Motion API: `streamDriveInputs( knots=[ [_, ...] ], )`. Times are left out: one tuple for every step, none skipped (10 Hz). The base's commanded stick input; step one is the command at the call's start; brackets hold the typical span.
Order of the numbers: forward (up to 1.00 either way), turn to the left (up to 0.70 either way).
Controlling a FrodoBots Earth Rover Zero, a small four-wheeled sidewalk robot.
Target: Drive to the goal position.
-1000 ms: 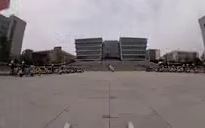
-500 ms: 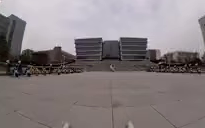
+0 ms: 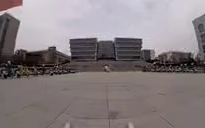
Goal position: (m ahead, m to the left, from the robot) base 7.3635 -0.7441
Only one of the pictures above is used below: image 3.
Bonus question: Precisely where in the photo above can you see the low brown building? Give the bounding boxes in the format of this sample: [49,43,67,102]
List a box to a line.
[12,45,71,66]

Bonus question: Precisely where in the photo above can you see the person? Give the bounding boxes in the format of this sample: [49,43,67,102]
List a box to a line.
[103,64,111,73]

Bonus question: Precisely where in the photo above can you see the row of parked bicycles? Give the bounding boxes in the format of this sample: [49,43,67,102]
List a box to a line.
[0,59,80,80]
[141,61,205,74]

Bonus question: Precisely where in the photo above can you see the robot's own part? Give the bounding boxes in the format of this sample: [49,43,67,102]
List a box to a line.
[63,121,71,128]
[127,121,135,128]

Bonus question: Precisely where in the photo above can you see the tall grey building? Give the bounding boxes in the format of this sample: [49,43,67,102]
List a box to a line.
[0,11,21,64]

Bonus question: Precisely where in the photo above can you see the red canopy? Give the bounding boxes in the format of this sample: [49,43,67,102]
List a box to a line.
[0,0,24,14]

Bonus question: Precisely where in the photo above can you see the grey block building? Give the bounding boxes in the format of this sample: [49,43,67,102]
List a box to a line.
[68,37,144,62]

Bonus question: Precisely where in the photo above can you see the wide grey steps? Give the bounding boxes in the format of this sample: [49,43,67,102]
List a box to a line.
[61,59,154,73]

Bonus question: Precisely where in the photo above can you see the low pale building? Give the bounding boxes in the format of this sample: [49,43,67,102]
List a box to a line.
[140,49,194,64]

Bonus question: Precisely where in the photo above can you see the grey paved plaza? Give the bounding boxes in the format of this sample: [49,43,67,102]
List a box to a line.
[0,71,205,128]

